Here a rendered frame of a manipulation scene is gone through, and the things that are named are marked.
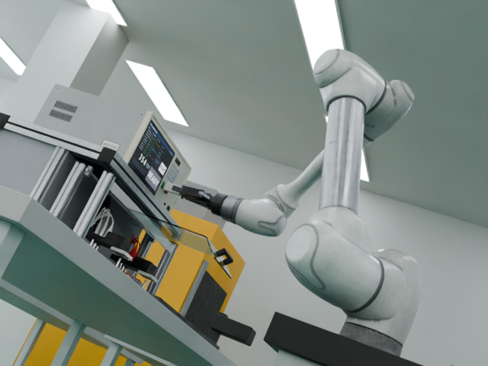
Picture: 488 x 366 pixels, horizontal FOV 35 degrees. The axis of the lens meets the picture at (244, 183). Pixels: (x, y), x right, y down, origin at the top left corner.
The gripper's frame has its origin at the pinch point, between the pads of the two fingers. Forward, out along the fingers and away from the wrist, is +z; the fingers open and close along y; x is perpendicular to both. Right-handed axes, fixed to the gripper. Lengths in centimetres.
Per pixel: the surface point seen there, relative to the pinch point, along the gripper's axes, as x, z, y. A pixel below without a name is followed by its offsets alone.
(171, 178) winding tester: 4.2, 4.3, 3.1
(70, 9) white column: 204, 306, 278
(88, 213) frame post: -26.8, 0.6, -40.8
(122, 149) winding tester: -1.3, 8.2, -28.5
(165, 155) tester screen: 8.1, 4.3, -8.0
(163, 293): 9, 129, 327
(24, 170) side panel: -21, 27, -41
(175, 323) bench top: -45, -35, -33
